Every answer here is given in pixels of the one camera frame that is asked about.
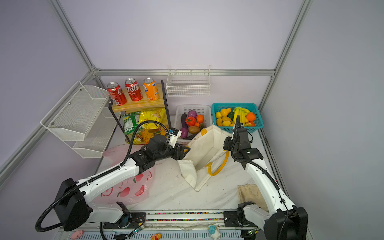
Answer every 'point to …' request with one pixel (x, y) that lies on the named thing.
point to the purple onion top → (192, 113)
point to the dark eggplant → (183, 118)
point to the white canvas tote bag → (206, 157)
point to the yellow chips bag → (158, 115)
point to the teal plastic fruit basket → (252, 107)
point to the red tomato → (190, 121)
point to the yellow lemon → (218, 114)
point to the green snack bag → (130, 121)
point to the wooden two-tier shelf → (161, 102)
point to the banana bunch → (241, 112)
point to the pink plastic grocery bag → (137, 191)
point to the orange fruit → (251, 116)
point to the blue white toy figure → (215, 233)
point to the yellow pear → (225, 112)
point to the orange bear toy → (156, 236)
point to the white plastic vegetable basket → (205, 110)
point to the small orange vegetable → (200, 118)
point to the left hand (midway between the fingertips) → (185, 147)
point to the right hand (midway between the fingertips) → (228, 138)
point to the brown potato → (194, 129)
